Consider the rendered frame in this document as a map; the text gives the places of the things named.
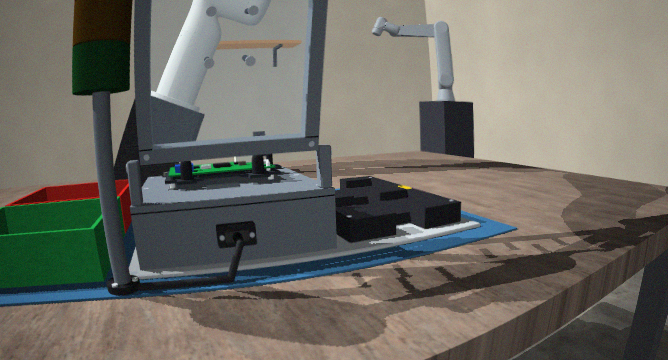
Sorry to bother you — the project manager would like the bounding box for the green bin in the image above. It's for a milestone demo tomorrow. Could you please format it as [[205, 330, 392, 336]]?
[[0, 198, 111, 288]]

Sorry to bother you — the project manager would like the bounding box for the green circuit board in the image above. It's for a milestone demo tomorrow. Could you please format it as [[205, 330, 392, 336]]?
[[168, 156, 276, 177]]

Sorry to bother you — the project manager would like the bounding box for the red bin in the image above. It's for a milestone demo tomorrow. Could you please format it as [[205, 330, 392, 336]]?
[[5, 179, 132, 233]]

